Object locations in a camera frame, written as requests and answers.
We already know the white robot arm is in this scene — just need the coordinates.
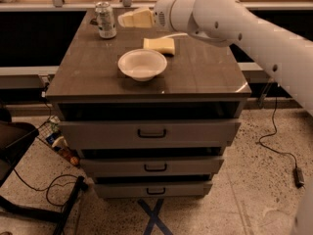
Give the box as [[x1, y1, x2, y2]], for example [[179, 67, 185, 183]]
[[118, 0, 313, 115]]

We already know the blue tape cross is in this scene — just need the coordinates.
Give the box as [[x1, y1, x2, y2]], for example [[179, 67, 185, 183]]
[[138, 199, 173, 235]]

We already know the silver 7up soda can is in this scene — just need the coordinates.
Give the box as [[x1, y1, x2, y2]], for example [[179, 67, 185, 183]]
[[95, 2, 116, 39]]

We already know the middle grey drawer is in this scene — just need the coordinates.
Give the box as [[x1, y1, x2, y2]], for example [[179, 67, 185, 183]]
[[80, 156, 224, 177]]

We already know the bottom grey drawer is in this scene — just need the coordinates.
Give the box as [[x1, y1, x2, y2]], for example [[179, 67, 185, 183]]
[[94, 181, 212, 199]]

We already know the white paper bowl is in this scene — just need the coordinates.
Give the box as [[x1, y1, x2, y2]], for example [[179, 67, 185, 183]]
[[117, 49, 167, 81]]

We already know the wire basket with items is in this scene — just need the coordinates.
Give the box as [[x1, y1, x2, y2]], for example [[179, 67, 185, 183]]
[[38, 116, 80, 166]]

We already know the grey drawer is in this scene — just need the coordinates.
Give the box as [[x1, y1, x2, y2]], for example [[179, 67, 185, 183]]
[[60, 119, 241, 150], [94, 181, 212, 199], [80, 156, 224, 177]]

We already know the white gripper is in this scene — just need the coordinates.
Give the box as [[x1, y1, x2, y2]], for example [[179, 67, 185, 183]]
[[117, 0, 176, 31]]

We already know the yellow sponge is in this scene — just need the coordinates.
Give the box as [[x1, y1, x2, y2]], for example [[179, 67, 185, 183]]
[[143, 38, 175, 55]]

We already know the black floor cable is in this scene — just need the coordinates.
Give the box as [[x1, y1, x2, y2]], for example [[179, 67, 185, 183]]
[[13, 168, 81, 209]]

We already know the black chair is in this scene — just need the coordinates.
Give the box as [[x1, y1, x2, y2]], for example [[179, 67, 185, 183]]
[[0, 108, 86, 235]]

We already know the top grey drawer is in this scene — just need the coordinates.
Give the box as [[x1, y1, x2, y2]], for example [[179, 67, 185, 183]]
[[60, 119, 241, 150]]

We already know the black power adapter cable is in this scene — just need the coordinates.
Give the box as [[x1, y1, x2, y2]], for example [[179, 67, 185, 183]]
[[255, 96, 306, 189]]

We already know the grey drawer cabinet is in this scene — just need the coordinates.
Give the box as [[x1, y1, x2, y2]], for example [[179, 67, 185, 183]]
[[47, 12, 250, 187]]

